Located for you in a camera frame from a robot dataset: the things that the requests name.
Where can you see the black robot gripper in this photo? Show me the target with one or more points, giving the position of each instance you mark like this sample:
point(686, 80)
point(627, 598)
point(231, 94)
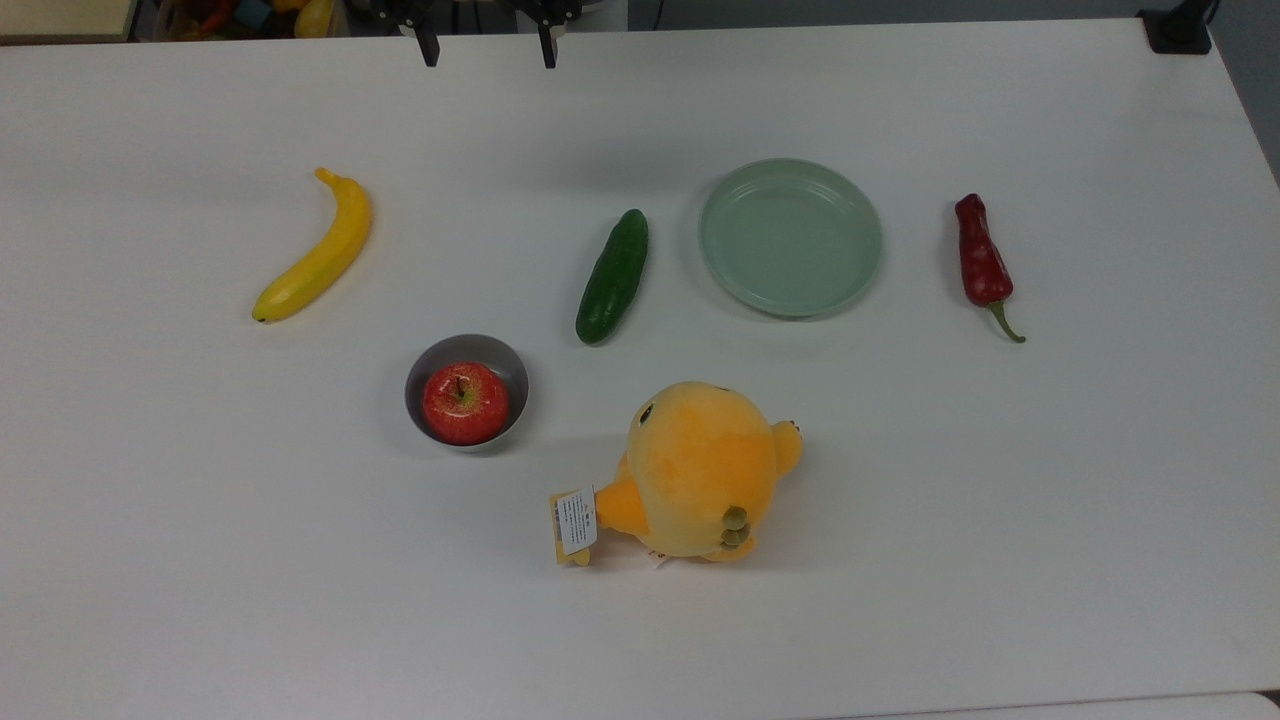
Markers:
point(470, 8)

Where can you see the yellow banana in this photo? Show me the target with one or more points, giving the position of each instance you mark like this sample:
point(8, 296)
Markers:
point(318, 255)

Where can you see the pale green plastic plate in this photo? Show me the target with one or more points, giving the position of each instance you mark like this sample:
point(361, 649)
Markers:
point(790, 238)

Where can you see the yellow toy fruit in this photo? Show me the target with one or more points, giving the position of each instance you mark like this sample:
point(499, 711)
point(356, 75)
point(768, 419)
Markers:
point(315, 18)

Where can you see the green cucumber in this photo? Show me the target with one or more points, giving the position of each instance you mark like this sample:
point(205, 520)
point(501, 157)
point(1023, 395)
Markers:
point(612, 277)

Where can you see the pile of colourful toys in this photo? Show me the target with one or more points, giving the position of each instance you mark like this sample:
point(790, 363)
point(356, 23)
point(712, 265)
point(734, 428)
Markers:
point(225, 15)

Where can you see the grey small bowl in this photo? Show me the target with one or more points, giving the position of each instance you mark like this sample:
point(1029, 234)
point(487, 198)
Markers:
point(437, 370)

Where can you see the red apple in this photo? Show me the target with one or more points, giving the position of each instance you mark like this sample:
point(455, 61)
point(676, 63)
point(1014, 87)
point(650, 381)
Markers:
point(465, 403)

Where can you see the beige box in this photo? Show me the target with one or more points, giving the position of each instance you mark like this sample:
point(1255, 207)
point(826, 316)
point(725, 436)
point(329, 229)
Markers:
point(65, 15)

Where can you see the orange plush toy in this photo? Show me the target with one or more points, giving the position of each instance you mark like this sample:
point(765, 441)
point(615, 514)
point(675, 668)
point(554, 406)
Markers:
point(695, 465)

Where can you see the red chili pepper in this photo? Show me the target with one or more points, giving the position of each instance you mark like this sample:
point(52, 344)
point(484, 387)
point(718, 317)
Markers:
point(980, 260)

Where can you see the black clamp mount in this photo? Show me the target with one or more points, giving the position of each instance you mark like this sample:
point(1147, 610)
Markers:
point(1177, 28)

